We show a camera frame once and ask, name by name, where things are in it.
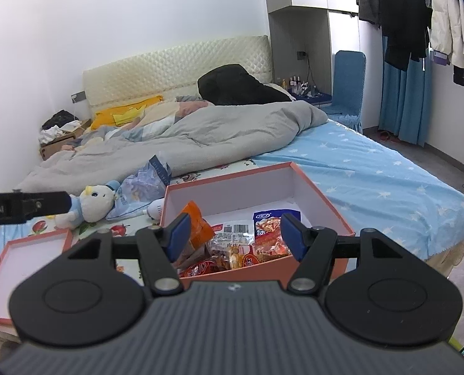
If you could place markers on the cardboard nightstand box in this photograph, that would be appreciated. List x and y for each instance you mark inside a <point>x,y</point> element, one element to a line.
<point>56,148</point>

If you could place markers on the black wall socket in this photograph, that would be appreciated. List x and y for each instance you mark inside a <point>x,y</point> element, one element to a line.
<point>302,55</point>

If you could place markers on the group of cosmetic bottles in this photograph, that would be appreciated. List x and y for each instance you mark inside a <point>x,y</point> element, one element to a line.
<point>296,85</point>

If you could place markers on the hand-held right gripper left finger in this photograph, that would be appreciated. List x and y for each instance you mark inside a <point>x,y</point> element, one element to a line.
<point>179,238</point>

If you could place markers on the grey duvet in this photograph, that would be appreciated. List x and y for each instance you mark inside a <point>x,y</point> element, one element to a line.
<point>216,132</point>

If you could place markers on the clear snack packet white label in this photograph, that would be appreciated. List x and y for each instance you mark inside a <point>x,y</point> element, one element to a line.
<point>234,238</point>

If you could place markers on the pastel patchwork quilt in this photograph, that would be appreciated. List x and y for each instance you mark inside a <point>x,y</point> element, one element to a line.
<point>154,121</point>

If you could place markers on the orange snack packet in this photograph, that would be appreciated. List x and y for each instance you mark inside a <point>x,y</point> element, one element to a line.
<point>197,226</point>

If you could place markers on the blue covered chair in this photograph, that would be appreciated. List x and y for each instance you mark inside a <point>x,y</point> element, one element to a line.
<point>347,86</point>

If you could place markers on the pink cardboard box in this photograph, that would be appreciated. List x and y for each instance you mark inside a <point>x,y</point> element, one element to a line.
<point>236,187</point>

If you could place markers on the purple tissue pack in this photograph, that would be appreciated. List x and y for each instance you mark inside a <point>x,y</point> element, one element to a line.
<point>142,183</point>

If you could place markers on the floral bed mat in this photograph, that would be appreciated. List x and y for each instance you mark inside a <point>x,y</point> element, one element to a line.
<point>99,226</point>

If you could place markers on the blue curtain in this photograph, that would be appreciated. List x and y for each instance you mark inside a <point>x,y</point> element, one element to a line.
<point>404,101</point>

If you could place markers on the blue star bed sheet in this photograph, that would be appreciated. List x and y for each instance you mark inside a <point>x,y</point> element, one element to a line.
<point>372,179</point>

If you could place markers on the red slippers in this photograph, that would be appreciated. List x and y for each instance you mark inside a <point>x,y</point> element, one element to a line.
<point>384,136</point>

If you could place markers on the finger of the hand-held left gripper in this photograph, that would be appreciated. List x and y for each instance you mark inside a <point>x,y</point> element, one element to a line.
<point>52,202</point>

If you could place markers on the pink box lid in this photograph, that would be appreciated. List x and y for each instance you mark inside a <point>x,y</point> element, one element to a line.
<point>28,265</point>

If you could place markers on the long black coat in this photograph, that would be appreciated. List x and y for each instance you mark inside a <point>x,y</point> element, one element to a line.
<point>404,15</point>

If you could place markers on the blue snack packet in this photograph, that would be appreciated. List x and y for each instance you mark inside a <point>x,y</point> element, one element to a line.
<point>271,230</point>

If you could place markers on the red snack packet white print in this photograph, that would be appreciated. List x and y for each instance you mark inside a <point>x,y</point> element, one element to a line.
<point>198,268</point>

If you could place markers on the pile of clothes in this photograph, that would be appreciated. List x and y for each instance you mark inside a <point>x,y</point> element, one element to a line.
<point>58,127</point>

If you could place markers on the cream padded headboard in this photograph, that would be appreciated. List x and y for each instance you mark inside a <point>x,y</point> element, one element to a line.
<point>157,70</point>

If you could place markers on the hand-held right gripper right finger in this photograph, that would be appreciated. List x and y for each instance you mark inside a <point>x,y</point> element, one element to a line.
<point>292,238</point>

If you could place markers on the black down jacket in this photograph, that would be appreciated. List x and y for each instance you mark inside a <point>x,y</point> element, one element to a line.
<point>236,86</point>

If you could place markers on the plush duck toy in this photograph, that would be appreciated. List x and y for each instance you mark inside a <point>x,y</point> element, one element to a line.
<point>95,203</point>

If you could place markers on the grey wall switch panel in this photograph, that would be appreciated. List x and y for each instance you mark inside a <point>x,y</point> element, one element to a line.
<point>78,97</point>

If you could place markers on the yellow pillow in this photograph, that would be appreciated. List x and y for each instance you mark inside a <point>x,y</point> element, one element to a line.
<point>122,113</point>

